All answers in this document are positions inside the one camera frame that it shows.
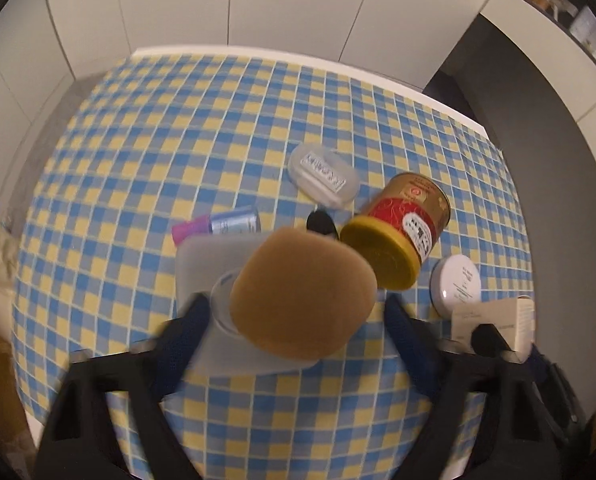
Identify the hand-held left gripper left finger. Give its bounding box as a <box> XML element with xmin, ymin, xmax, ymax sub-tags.
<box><xmin>38</xmin><ymin>292</ymin><xmax>213</xmax><ymax>480</ymax></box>

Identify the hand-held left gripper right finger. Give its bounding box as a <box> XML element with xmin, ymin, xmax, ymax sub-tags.
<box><xmin>383</xmin><ymin>294</ymin><xmax>563</xmax><ymax>480</ymax></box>

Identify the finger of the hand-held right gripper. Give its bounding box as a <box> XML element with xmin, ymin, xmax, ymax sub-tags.
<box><xmin>472</xmin><ymin>324</ymin><xmax>521</xmax><ymax>362</ymax></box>
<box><xmin>528</xmin><ymin>344</ymin><xmax>588</xmax><ymax>438</ymax></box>

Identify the cream square box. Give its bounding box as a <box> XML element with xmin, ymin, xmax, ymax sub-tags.
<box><xmin>450</xmin><ymin>296</ymin><xmax>536</xmax><ymax>353</ymax></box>

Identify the white round compact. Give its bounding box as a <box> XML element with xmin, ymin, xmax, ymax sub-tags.
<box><xmin>430</xmin><ymin>255</ymin><xmax>482</xmax><ymax>318</ymax></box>

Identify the translucent plastic box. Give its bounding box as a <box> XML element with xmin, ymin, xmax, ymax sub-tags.
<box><xmin>175</xmin><ymin>234</ymin><xmax>329</xmax><ymax>376</ymax></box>

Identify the tan round sponge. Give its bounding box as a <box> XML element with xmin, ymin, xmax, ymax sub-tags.
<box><xmin>229</xmin><ymin>226</ymin><xmax>379</xmax><ymax>361</ymax></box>

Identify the red tin yellow lid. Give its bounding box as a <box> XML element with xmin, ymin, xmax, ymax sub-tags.
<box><xmin>340</xmin><ymin>172</ymin><xmax>451</xmax><ymax>291</ymax></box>

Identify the purple pink small tube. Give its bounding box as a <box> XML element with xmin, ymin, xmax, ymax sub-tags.
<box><xmin>172</xmin><ymin>206</ymin><xmax>261</xmax><ymax>247</ymax></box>

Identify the blue yellow checked tablecloth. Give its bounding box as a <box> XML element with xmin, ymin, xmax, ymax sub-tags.
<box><xmin>10</xmin><ymin>52</ymin><xmax>534</xmax><ymax>480</ymax></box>

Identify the clear drawer organizer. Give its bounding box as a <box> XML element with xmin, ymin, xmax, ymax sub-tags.
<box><xmin>569</xmin><ymin>6</ymin><xmax>596</xmax><ymax>46</ymax></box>

